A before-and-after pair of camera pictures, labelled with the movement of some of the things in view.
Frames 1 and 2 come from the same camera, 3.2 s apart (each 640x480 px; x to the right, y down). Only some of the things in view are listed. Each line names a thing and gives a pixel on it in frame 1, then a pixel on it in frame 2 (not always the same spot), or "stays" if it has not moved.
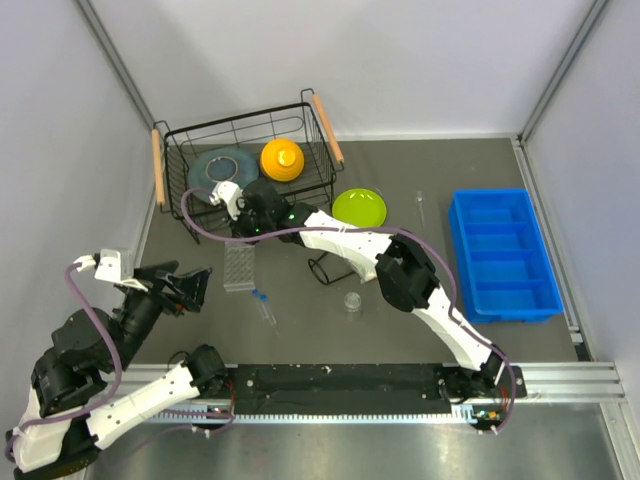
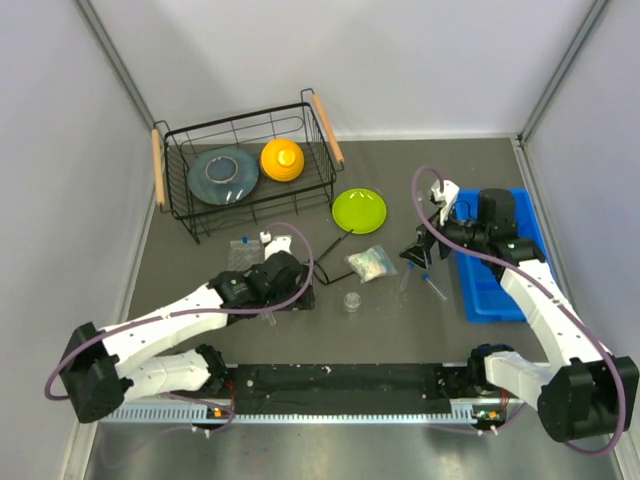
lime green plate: (360, 207) stays
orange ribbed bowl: (282, 159) stays
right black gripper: (237, 227) → (420, 254)
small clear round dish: (352, 301) stays
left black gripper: (193, 286) → (304, 303)
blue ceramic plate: (221, 165) stays
